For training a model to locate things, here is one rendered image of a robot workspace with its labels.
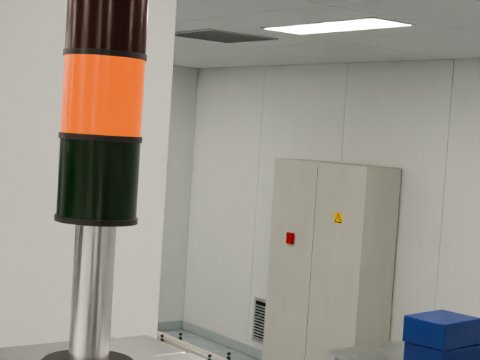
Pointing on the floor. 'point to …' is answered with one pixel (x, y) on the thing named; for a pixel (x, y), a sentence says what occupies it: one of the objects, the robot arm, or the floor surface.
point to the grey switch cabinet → (329, 257)
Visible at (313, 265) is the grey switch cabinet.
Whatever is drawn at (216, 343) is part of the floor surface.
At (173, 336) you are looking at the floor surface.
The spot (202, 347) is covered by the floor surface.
